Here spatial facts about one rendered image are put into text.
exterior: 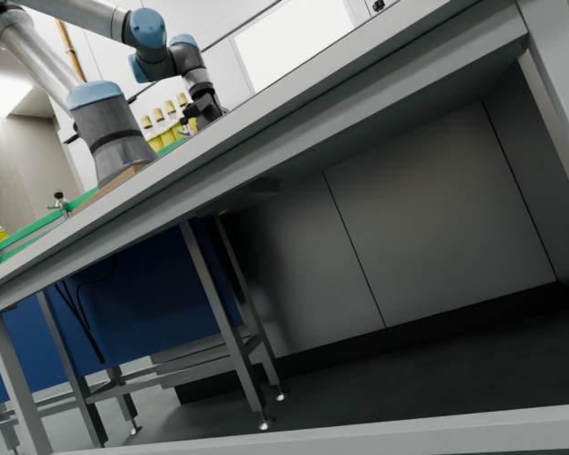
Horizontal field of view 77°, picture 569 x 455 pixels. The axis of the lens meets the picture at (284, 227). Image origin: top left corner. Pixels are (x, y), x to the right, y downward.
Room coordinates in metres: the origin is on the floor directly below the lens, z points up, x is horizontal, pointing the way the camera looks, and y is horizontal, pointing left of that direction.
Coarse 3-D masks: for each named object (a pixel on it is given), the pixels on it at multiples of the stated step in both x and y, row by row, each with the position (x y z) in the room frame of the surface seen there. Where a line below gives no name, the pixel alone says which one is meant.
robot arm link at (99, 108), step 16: (96, 80) 0.73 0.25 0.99; (80, 96) 0.71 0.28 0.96; (96, 96) 0.72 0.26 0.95; (112, 96) 0.73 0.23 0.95; (80, 112) 0.72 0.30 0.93; (96, 112) 0.72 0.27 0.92; (112, 112) 0.73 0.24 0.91; (128, 112) 0.76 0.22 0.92; (80, 128) 0.73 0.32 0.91; (96, 128) 0.72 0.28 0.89; (112, 128) 0.72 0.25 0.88; (128, 128) 0.74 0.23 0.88
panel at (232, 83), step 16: (288, 0) 1.23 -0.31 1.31; (352, 16) 1.17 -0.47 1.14; (240, 32) 1.30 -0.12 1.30; (224, 48) 1.32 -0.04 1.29; (208, 64) 1.35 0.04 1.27; (224, 64) 1.33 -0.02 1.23; (240, 64) 1.31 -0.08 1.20; (176, 80) 1.40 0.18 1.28; (224, 80) 1.34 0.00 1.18; (240, 80) 1.32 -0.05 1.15; (144, 96) 1.46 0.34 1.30; (160, 96) 1.43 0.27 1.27; (224, 96) 1.35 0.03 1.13; (240, 96) 1.33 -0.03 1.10; (144, 112) 1.47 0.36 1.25
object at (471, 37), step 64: (512, 0) 0.40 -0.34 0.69; (384, 64) 0.47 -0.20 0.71; (448, 64) 0.44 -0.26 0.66; (320, 128) 0.52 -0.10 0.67; (192, 192) 0.65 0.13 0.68; (64, 256) 0.85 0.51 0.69; (0, 320) 1.09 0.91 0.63; (128, 448) 0.90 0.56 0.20; (192, 448) 0.77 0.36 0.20; (256, 448) 0.69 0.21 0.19; (320, 448) 0.62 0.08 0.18; (384, 448) 0.57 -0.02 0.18; (448, 448) 0.53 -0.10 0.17; (512, 448) 0.49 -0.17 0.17
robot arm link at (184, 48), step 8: (176, 40) 0.94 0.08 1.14; (184, 40) 0.94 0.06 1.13; (192, 40) 0.96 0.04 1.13; (176, 48) 0.94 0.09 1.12; (184, 48) 0.94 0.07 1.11; (192, 48) 0.95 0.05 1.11; (176, 56) 0.93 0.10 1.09; (184, 56) 0.94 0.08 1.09; (192, 56) 0.94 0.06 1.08; (200, 56) 0.96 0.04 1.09; (176, 64) 0.94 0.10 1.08; (184, 64) 0.94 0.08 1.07; (192, 64) 0.94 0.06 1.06; (200, 64) 0.95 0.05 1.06; (184, 72) 0.95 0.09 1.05
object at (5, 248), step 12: (96, 192) 1.27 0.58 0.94; (72, 204) 1.31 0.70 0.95; (48, 216) 1.36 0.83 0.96; (60, 216) 1.34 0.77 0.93; (24, 228) 1.41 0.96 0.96; (36, 228) 1.39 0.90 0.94; (48, 228) 1.37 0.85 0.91; (12, 240) 1.44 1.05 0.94; (24, 240) 1.42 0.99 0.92; (0, 252) 1.47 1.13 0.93; (12, 252) 1.45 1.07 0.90
